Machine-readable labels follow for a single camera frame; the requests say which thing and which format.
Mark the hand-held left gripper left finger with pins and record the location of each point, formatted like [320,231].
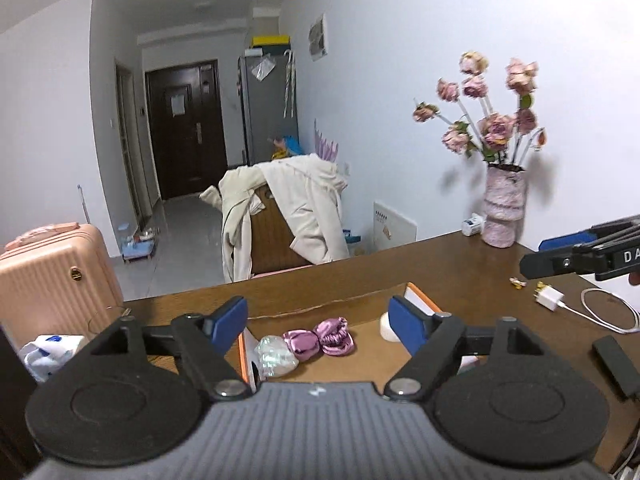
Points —
[227,322]

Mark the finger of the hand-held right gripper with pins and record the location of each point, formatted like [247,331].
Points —
[547,265]
[562,242]

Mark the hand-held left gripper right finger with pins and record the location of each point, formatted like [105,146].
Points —
[407,325]

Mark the orange-edged cardboard box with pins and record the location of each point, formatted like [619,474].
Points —
[365,355]

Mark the white cylinder roll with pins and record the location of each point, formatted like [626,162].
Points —
[386,329]

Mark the white charger plug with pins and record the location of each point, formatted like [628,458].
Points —
[549,297]

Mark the small yellow white clip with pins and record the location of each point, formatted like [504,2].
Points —
[517,283]

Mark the white green scrunchie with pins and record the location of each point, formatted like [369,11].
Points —
[275,355]

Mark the pink textured vase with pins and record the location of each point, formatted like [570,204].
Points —
[505,205]

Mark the magenta satin scrunchie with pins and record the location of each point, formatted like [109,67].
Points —
[334,335]

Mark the mauve satin scrunchie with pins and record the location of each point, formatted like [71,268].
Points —
[302,344]

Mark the small white jar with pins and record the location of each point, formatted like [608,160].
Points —
[472,225]

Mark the wooden chair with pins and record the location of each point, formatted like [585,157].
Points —
[270,240]

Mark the white calendar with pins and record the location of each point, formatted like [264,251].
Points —
[395,227]

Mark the black rectangular block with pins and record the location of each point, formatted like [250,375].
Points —
[617,362]

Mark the small blue box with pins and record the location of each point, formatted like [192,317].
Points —
[352,237]

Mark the small floor rack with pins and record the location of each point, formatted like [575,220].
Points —
[140,247]

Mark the clear drinking glass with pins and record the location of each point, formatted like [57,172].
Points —
[100,317]

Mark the dried pink flowers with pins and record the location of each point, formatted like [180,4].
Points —
[495,127]

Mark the cream coat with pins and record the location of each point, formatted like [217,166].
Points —
[310,200]

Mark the white blue plastic bag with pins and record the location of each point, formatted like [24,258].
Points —
[50,355]

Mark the pink ribbed suitcase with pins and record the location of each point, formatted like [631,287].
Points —
[45,290]

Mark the blue yellow toy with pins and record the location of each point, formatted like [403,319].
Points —
[290,145]

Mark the dark brown entrance door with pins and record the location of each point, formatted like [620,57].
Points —
[185,135]

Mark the purple decoration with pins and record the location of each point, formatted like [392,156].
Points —
[327,147]

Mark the white side door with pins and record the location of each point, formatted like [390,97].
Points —
[127,150]

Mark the grey refrigerator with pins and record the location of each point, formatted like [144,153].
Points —
[267,120]

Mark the striped hanging umbrella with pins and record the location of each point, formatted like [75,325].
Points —
[289,85]

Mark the clear hanging plastic bag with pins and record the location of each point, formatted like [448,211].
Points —
[262,69]

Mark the yellow box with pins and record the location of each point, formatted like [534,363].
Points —
[270,41]

